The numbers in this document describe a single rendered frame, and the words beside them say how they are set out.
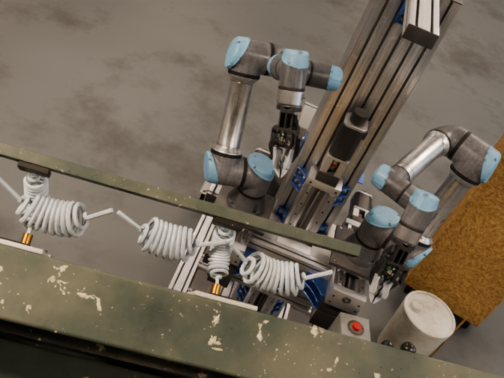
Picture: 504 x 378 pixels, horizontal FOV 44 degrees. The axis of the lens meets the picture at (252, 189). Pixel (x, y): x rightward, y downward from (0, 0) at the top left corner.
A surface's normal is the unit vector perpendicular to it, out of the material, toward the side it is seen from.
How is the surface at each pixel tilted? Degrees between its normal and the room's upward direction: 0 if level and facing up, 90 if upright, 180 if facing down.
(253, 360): 34
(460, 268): 90
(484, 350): 0
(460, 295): 90
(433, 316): 0
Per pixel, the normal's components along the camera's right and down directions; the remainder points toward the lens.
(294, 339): 0.22, -0.21
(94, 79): 0.31, -0.70
